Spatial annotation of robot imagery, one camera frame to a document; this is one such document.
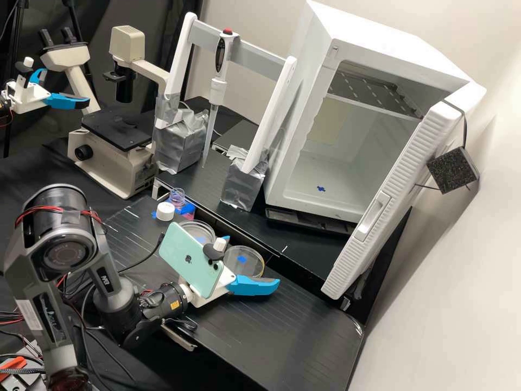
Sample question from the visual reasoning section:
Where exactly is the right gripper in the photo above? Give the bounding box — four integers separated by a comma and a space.
177, 235, 282, 308

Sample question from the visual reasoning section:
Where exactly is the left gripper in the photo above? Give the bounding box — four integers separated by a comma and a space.
5, 68, 92, 115

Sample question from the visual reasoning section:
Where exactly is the petri dish lid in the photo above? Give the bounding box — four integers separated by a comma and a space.
223, 244, 266, 279

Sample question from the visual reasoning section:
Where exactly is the left phone holder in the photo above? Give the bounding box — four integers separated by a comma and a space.
15, 56, 36, 90

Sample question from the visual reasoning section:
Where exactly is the black stand pole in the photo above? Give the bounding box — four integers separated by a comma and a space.
2, 0, 26, 160

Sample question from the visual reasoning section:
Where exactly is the petri dish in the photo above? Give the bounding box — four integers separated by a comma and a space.
178, 219, 215, 246

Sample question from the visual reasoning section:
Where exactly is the black platform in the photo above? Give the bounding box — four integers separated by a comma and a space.
101, 197, 366, 391
151, 96, 412, 327

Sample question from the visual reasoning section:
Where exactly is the black tray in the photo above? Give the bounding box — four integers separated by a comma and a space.
264, 206, 356, 237

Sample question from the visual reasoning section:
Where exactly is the cream microscope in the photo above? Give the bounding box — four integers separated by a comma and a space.
39, 25, 171, 200

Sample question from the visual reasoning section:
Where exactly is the white cap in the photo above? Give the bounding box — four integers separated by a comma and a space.
156, 201, 176, 222

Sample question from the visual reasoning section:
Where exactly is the incubator door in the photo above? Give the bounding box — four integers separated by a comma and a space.
320, 87, 481, 301

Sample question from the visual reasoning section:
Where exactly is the pipette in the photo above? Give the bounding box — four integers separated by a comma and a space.
201, 28, 239, 169

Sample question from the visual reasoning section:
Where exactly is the white pipette stand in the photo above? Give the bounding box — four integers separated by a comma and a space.
153, 11, 298, 212

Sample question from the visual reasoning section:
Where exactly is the white incubator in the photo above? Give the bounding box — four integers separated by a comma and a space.
262, 0, 488, 230

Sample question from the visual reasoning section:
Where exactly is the right wrist camera phone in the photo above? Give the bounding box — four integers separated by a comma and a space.
158, 221, 232, 300

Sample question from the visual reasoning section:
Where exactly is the black cable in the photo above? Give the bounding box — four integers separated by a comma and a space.
116, 232, 166, 274

